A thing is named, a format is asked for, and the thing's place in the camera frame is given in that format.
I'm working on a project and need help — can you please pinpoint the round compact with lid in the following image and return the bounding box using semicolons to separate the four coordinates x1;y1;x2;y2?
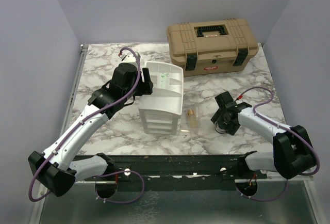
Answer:
214;122;226;134

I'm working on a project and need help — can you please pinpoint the gold cap foundation bottle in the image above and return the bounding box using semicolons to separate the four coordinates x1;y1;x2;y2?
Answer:
187;108;197;128

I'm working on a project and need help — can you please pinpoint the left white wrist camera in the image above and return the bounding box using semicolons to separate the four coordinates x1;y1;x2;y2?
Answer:
119;52;138;68

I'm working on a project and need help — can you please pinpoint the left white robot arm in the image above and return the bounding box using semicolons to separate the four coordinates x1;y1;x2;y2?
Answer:
28;62;153;197

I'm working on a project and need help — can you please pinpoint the white plastic drawer organizer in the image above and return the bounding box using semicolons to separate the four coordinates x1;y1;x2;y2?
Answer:
138;61;198;135

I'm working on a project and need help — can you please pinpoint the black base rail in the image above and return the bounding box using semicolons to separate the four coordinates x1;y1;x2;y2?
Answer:
86;155;266;191

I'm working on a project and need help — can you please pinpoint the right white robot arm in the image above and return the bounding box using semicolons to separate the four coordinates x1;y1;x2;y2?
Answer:
211;91;320;179

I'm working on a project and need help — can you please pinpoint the tan plastic toolbox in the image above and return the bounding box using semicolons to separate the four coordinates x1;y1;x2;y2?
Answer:
166;19;259;77

